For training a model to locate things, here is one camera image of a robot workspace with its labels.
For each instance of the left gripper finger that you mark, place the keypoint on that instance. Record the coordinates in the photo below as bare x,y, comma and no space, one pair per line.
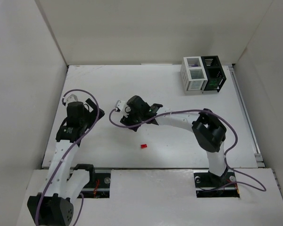
88,119
93,106

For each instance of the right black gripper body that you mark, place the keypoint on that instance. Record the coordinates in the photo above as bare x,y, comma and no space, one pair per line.
134,118

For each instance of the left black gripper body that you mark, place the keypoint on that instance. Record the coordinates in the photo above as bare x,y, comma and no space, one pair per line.
91,110

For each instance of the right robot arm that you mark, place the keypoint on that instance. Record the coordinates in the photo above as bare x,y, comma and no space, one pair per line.
207,129

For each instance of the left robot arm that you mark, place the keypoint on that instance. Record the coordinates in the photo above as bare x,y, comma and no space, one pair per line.
53,205

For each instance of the white slotted container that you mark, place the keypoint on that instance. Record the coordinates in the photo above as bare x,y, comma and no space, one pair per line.
193,78

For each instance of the black slotted container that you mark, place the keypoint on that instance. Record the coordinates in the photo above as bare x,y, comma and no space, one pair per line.
214,72

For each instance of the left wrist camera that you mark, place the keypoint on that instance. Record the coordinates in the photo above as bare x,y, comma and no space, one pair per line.
71,98

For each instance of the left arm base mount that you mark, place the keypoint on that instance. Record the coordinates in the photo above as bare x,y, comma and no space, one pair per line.
99,184

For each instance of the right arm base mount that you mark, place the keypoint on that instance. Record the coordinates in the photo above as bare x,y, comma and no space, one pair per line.
208,185

